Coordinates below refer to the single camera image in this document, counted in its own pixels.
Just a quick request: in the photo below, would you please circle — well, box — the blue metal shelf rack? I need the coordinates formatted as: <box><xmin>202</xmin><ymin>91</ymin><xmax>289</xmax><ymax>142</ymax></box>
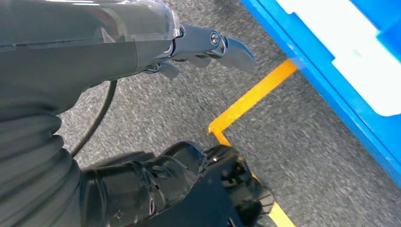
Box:
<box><xmin>239</xmin><ymin>0</ymin><xmax>401</xmax><ymax>189</ymax></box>

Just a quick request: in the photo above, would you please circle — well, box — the yellow floor tape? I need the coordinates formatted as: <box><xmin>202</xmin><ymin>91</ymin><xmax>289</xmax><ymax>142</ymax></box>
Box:
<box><xmin>208</xmin><ymin>59</ymin><xmax>297</xmax><ymax>227</ymax></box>

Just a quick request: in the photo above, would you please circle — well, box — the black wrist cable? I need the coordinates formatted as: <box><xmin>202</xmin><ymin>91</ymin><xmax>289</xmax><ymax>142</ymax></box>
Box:
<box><xmin>70</xmin><ymin>79</ymin><xmax>118</xmax><ymax>157</ymax></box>

